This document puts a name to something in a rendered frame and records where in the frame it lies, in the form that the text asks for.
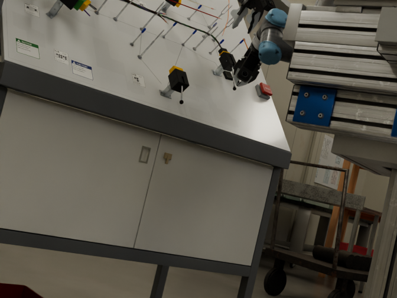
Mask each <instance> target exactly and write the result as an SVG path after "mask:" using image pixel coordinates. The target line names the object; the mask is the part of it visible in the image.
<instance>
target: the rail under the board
mask: <svg viewBox="0 0 397 298"><path fill-rule="evenodd" d="M0 86H3V87H6V88H9V89H13V90H16V91H19V92H23V93H26V94H29V95H33V96H36V97H39V98H43V99H46V100H50V101H53V102H57V103H60V104H63V105H67V106H71V107H74V108H77V109H81V110H84V111H87V112H91V113H94V114H97V115H101V116H105V117H107V118H111V119H115V120H117V121H121V122H125V123H127V124H131V125H135V126H138V127H141V128H145V129H149V130H151V131H155V132H159V133H162V134H165V135H169V136H172V137H176V138H179V139H182V140H186V141H189V142H193V143H196V144H200V145H203V146H206V147H210V148H214V149H216V150H220V151H224V152H226V153H230V154H234V155H236V156H240V157H244V158H248V159H250V160H254V161H258V162H260V163H264V164H268V165H270V166H275V167H279V168H281V169H289V164H290V161H291V156H292V153H289V152H286V151H283V150H280V149H277V148H274V147H270V146H268V145H265V144H261V143H259V142H255V141H252V140H249V139H246V138H242V137H239V136H237V135H233V134H230V133H227V132H224V131H221V130H218V129H215V128H211V127H208V126H205V125H202V124H198V123H196V122H193V121H189V120H187V119H183V118H180V117H177V116H174V115H171V114H167V113H165V112H161V111H158V110H156V109H152V108H149V107H146V106H143V105H139V104H137V103H133V102H130V101H127V100H124V99H121V98H117V97H115V96H112V95H108V94H105V93H102V92H99V91H96V90H93V89H89V88H86V87H84V86H80V85H77V84H74V83H71V82H68V81H65V80H61V79H58V78H56V77H52V76H49V75H46V74H43V73H40V72H36V71H33V70H30V69H27V68H24V67H21V66H17V65H15V64H12V63H8V62H6V61H3V62H0Z"/></svg>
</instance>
